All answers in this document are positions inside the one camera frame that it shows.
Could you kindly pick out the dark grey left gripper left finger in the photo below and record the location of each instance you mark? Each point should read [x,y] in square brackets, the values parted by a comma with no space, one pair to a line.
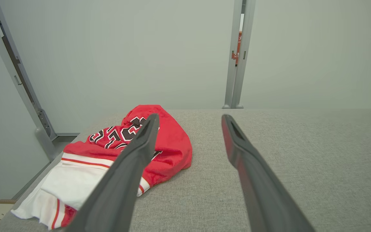
[118,187]

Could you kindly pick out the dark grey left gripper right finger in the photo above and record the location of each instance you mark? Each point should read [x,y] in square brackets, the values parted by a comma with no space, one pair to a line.
[262,193]

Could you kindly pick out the red white basketball jersey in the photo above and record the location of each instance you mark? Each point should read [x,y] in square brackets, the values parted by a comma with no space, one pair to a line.
[172,151]

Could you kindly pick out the red sign behind gap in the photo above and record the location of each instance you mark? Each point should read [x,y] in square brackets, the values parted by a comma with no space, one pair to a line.
[238,42]

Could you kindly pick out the grey partition bottom rail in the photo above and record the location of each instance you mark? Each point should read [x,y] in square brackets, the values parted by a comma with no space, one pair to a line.
[66,134]

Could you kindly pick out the grey double partition post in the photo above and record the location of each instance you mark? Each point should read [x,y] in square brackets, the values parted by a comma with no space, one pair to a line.
[232,83]

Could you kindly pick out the grey slotted partition post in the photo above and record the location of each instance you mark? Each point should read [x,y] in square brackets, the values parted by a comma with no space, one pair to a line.
[11,58]

